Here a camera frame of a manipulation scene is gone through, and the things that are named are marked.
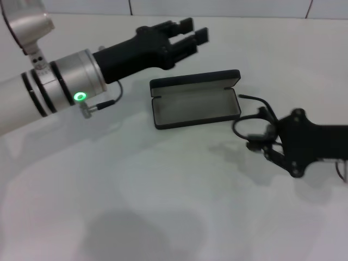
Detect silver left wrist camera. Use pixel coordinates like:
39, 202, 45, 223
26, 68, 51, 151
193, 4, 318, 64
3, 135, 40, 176
2, 0, 55, 55

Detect silver left camera bracket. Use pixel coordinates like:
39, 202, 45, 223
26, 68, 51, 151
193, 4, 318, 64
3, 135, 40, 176
26, 45, 52, 80

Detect black glasses case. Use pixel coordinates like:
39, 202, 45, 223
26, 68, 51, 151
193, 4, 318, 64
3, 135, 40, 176
149, 69, 242, 131

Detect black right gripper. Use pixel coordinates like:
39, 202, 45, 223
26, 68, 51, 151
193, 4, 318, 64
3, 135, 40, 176
245, 108, 348, 179

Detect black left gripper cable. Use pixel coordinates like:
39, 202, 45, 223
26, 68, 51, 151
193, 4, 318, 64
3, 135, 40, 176
80, 80, 125, 120

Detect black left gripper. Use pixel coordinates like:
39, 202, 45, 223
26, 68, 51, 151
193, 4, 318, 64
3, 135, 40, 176
91, 17, 211, 85

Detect black glasses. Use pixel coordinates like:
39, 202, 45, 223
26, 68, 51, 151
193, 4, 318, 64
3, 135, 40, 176
232, 94, 281, 142

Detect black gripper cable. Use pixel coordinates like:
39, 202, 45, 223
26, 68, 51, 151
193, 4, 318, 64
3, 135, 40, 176
80, 80, 125, 120
335, 159, 348, 183

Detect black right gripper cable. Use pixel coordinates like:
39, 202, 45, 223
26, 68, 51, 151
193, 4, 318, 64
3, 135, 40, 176
335, 159, 348, 183

